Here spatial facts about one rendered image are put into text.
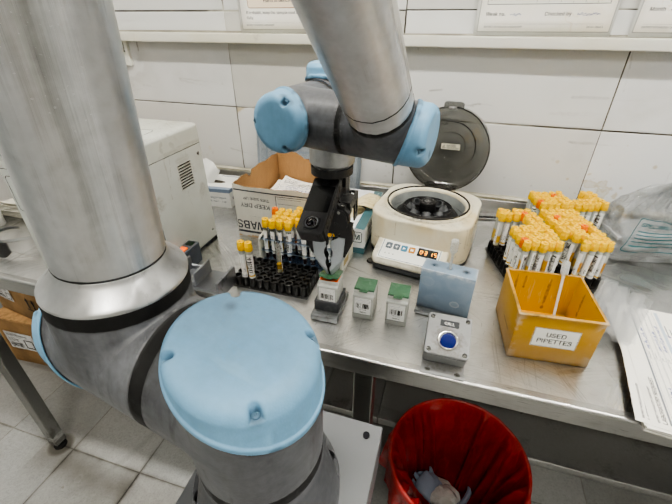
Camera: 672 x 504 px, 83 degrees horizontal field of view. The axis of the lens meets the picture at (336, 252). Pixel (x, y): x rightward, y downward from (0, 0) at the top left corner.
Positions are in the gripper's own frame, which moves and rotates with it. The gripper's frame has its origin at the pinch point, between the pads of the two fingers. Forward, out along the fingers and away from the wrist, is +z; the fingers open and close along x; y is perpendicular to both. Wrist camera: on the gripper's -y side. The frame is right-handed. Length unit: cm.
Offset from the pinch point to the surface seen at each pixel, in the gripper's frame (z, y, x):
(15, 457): 98, -14, 117
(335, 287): 2.8, -1.3, -1.6
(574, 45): -35, 53, -42
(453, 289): 2.8, 4.4, -23.1
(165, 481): 97, -6, 59
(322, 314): 8.4, -3.3, 0.4
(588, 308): 1.8, 4.1, -45.5
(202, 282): 5.8, -3.6, 26.3
